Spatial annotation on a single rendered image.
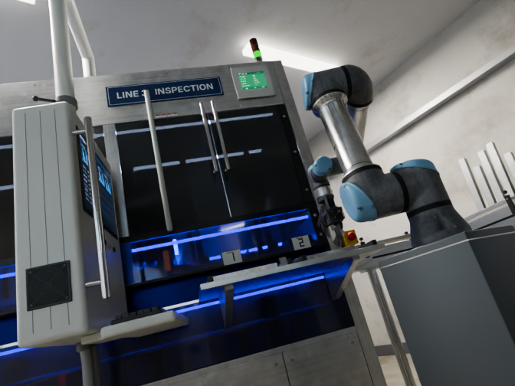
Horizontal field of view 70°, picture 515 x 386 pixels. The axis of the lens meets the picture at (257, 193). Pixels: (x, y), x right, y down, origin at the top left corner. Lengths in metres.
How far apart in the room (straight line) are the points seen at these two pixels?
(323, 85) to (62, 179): 0.85
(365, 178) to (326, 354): 0.96
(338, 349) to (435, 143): 3.04
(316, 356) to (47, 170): 1.26
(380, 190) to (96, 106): 1.50
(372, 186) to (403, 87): 3.75
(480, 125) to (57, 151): 3.72
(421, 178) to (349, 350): 0.98
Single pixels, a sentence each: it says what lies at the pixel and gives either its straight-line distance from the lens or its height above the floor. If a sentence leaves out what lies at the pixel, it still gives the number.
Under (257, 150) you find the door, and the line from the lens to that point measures 1.93.
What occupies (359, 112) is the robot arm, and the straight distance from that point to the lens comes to 1.35.
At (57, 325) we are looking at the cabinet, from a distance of 1.17.
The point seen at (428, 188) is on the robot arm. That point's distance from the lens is 1.05.
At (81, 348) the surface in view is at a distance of 1.46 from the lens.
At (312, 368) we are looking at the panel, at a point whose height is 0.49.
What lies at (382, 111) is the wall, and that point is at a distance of 4.82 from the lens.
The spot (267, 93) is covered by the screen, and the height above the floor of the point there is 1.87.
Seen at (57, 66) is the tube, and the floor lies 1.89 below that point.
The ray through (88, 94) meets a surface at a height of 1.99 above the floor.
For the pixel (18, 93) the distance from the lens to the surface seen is 2.21.
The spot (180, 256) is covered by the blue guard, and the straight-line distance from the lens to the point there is 1.70.
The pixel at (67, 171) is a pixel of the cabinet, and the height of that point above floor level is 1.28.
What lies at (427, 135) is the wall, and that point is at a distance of 4.45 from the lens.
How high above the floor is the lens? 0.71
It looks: 19 degrees up
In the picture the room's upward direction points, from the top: 15 degrees counter-clockwise
